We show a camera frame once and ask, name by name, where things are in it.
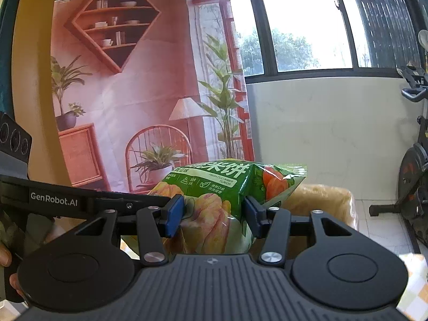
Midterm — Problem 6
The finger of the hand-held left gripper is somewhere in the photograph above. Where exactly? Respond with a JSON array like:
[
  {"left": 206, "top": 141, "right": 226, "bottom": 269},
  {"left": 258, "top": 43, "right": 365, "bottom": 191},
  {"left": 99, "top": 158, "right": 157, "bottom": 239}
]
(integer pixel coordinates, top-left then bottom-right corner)
[{"left": 85, "top": 192, "right": 172, "bottom": 218}]

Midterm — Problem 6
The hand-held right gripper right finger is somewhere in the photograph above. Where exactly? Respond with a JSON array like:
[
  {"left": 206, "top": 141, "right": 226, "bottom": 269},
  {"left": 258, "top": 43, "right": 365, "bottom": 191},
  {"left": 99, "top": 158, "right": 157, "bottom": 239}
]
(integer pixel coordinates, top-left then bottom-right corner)
[{"left": 243, "top": 196, "right": 365, "bottom": 268}]

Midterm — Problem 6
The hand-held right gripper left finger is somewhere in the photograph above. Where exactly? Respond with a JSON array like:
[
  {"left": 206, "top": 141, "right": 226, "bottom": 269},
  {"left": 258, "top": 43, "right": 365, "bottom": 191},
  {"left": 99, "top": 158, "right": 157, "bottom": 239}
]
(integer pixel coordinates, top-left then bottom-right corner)
[{"left": 72, "top": 194, "right": 185, "bottom": 267}]

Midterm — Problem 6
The green snack bag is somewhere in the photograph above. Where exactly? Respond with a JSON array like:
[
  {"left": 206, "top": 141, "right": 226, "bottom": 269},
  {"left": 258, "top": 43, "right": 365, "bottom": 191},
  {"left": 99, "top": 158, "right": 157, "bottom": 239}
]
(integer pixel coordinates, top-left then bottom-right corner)
[{"left": 147, "top": 158, "right": 307, "bottom": 255}]

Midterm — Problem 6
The cardboard box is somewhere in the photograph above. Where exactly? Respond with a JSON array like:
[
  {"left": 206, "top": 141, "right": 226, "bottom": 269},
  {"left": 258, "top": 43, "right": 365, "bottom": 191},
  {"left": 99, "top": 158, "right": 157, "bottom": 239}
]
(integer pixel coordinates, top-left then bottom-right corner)
[{"left": 251, "top": 183, "right": 360, "bottom": 261}]

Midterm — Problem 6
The person's left hand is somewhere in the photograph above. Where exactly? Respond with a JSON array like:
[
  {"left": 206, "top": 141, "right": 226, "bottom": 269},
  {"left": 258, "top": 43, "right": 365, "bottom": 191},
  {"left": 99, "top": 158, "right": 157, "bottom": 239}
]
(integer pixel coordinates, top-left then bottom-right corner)
[{"left": 0, "top": 242, "right": 27, "bottom": 303}]

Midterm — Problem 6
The printed room backdrop cloth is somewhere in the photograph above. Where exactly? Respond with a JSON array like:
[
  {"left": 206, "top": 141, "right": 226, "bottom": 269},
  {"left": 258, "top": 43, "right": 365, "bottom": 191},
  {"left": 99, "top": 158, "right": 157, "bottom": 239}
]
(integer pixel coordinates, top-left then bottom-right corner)
[{"left": 50, "top": 0, "right": 256, "bottom": 193}]

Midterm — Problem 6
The wooden panel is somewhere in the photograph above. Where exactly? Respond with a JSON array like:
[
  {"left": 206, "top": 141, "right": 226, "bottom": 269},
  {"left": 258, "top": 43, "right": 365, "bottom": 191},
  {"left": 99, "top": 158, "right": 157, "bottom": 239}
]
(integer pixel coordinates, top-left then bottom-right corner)
[{"left": 12, "top": 0, "right": 62, "bottom": 179}]

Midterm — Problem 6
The black exercise bike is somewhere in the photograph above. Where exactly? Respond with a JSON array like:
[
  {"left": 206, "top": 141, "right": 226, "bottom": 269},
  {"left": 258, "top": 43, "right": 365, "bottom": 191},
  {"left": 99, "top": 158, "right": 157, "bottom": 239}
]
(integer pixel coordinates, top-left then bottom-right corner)
[{"left": 369, "top": 29, "right": 428, "bottom": 255}]

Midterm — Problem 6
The checkered tablecloth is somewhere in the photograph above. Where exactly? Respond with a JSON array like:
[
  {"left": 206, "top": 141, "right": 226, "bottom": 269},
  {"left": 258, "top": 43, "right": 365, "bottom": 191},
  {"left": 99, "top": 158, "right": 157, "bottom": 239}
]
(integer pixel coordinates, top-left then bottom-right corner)
[{"left": 396, "top": 252, "right": 428, "bottom": 321}]

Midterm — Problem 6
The black framed window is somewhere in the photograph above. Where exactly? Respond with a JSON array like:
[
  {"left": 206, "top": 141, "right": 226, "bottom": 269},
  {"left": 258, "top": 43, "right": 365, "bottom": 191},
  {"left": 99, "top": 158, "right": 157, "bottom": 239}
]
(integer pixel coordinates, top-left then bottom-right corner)
[{"left": 187, "top": 0, "right": 428, "bottom": 82}]

